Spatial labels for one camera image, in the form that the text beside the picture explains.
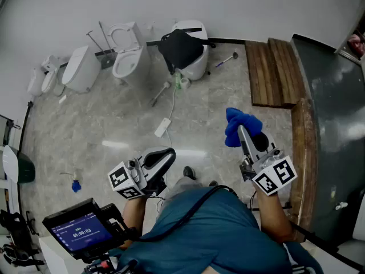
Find grey long-handled floor tool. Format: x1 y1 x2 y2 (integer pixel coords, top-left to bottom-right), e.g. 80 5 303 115
86 30 113 70
98 21 117 68

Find black equipment pile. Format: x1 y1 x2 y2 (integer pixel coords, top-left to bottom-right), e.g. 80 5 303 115
0 209 46 268

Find thick black cable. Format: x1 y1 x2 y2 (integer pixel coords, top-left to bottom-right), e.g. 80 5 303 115
129 184 239 243

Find white power strip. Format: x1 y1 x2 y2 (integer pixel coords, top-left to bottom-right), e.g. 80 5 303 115
154 118 172 138

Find person's left black shoe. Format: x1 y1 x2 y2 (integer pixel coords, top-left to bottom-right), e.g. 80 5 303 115
182 166 197 180

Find person's right forearm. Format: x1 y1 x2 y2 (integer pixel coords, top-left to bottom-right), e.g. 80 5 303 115
254 189 295 244

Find black chest-mounted monitor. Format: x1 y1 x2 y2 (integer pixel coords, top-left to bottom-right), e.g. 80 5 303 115
42 198 128 264

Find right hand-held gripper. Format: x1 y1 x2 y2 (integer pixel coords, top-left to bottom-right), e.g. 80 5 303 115
237 124 298 196

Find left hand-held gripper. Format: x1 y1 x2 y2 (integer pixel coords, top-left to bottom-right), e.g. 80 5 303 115
107 146 177 200

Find green bin white lid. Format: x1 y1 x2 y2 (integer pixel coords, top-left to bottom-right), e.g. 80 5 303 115
2 144 37 184

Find person's teal shirt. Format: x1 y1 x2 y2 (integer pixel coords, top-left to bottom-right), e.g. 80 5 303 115
113 186 325 274

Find wooden curb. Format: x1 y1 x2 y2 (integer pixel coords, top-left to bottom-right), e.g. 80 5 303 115
290 98 319 239

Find black backpack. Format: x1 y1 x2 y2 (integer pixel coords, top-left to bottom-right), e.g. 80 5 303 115
157 29 217 76

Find white power cable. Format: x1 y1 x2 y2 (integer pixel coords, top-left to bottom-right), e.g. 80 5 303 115
164 86 179 148

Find wooden slatted platform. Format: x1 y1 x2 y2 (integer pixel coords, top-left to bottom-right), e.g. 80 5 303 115
244 37 306 110

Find dark grey metal panel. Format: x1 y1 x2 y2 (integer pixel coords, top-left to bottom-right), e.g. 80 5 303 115
290 33 365 244

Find black-headed brush blue handle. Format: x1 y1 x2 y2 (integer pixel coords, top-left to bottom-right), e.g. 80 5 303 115
215 51 239 69

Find blue cleaning cloth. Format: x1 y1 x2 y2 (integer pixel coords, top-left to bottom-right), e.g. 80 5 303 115
224 107 263 148

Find person's left forearm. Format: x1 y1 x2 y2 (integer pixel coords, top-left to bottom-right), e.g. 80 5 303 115
119 194 149 249

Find white-handled toilet brush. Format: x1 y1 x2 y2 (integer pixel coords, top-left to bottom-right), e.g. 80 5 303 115
148 80 172 108

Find white open toilet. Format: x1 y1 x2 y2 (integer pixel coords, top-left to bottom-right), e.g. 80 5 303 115
107 21 151 87

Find pink object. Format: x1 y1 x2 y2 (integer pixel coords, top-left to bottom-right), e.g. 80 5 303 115
347 30 365 60

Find small blue floor rag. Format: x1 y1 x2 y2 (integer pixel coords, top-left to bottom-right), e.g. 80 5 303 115
71 172 83 194

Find white smart toilet rounded lid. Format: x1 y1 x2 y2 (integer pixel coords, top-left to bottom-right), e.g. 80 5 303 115
171 19 209 82

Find person's grey trousers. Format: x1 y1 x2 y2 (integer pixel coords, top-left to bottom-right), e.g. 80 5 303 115
164 176 205 211

